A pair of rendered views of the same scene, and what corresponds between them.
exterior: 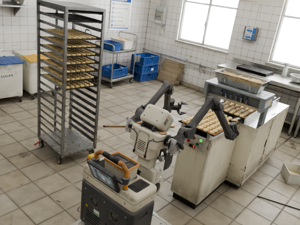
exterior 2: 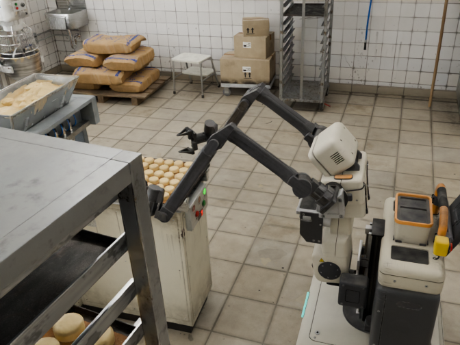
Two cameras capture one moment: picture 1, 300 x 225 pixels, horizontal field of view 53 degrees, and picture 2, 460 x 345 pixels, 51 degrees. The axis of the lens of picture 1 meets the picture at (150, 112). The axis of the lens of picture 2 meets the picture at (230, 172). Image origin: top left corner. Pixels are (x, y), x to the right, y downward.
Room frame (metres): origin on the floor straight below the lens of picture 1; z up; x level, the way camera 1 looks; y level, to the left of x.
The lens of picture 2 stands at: (3.13, 1.54, 2.11)
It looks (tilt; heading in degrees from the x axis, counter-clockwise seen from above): 29 degrees down; 252
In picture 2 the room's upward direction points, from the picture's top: 3 degrees counter-clockwise
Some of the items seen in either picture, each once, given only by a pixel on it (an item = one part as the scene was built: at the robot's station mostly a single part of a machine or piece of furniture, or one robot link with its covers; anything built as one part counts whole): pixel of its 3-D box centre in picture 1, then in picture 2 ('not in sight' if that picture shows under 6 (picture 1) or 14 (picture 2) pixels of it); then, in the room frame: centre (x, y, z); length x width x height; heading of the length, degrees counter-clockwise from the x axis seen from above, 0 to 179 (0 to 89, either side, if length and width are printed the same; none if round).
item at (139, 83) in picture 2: not in sight; (136, 79); (2.39, -4.44, 0.19); 0.72 x 0.42 x 0.15; 56
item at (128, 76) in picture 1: (115, 58); not in sight; (6.75, 0.94, 0.57); 0.85 x 0.58 x 1.13; 149
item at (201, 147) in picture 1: (193, 140); (196, 206); (2.68, -0.46, 0.77); 0.24 x 0.04 x 0.14; 54
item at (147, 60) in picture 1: (145, 59); not in sight; (7.45, 0.30, 0.50); 0.60 x 0.40 x 0.20; 144
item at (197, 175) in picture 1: (205, 157); (139, 246); (2.97, -0.67, 0.45); 0.70 x 0.34 x 0.90; 144
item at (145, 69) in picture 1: (144, 67); not in sight; (7.45, 0.30, 0.30); 0.60 x 0.40 x 0.20; 142
